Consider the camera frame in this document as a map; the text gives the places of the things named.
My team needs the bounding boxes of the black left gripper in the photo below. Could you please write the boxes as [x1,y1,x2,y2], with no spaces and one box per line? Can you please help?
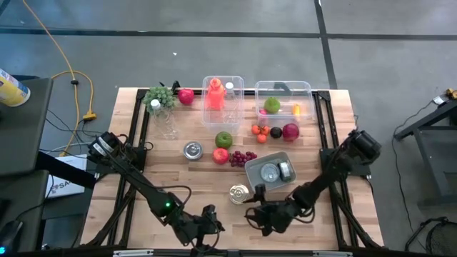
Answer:
[185,204,226,257]

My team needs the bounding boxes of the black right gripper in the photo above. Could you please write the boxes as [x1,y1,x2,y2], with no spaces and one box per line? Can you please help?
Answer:
[243,183,283,237]

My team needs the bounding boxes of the gold lid tuna can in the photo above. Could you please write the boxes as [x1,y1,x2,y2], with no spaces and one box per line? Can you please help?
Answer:
[228,183,251,206]

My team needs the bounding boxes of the blue yellow label tin can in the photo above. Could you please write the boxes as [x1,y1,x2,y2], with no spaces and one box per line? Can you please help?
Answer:
[259,162,281,183]

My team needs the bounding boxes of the green label tin can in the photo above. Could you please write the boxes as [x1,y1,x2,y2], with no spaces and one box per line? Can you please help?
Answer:
[278,161,294,182]

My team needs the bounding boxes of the purple grape bunch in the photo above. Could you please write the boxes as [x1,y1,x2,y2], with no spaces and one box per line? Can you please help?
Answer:
[229,150,258,168]

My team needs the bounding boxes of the red apple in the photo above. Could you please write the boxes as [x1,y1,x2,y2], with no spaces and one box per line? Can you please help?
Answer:
[212,147,231,166]

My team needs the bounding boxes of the small silver tin can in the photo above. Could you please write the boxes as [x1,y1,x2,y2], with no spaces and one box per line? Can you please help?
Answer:
[183,141,204,161]

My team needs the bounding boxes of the green apple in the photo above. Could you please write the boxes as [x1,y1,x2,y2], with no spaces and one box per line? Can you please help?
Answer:
[263,96,281,115]
[214,130,233,149]

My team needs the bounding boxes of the orange plastic bottle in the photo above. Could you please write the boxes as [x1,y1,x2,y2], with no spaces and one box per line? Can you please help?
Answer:
[206,77,227,111]

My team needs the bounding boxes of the clear bottle white cap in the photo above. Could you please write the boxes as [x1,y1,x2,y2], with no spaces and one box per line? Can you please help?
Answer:
[149,99,179,142]
[224,81,243,124]

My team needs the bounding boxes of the orange tomato cluster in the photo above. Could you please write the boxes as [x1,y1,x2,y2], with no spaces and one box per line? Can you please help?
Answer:
[251,124,271,145]

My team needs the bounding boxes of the red onion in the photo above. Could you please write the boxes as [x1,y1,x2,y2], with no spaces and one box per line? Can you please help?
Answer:
[281,123,301,142]

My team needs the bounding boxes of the clear plastic bin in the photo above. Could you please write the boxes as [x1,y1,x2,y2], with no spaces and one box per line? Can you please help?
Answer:
[253,80,316,129]
[201,74,246,133]

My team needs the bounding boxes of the red pomegranate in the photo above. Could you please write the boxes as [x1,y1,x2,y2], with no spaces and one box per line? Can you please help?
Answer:
[177,88,196,106]

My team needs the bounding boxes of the small green potted plant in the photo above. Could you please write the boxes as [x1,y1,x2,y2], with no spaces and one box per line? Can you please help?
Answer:
[142,85,178,114]

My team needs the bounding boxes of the white printed box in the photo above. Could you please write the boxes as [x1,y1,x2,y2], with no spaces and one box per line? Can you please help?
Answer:
[45,153,89,199]

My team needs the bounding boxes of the black mesh basket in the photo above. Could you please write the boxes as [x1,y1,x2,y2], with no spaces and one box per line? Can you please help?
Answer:
[404,216,457,257]

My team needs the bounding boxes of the black lower shelf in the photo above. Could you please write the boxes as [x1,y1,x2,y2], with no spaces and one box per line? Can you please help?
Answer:
[0,169,49,255]

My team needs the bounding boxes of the black metal side table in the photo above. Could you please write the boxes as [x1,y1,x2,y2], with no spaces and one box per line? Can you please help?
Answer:
[393,98,457,210]

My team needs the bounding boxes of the black side desk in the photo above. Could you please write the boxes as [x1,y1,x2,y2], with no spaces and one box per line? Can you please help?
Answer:
[0,74,54,178]

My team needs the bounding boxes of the yellow white canister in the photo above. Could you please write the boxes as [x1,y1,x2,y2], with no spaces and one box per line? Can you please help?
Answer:
[0,68,31,108]

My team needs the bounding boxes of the black aluminium table frame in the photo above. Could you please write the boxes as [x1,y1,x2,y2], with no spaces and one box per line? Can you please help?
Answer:
[80,87,385,251]

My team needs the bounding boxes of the yellow extension cable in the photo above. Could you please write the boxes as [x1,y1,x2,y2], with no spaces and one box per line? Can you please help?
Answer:
[20,0,98,158]

